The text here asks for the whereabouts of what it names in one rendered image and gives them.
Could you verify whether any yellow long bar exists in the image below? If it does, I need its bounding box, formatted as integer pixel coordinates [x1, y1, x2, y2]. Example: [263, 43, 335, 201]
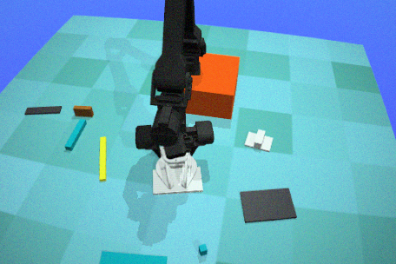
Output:
[99, 136, 107, 182]

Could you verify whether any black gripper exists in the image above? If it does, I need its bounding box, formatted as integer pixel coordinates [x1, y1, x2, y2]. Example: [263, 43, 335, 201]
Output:
[135, 114, 215, 158]

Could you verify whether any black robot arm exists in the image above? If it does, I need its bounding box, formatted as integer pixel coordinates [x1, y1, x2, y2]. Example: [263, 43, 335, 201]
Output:
[149, 0, 207, 159]

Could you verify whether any teal rectangular bar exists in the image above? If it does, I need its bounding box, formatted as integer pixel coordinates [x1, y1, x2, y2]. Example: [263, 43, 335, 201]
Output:
[64, 119, 87, 151]

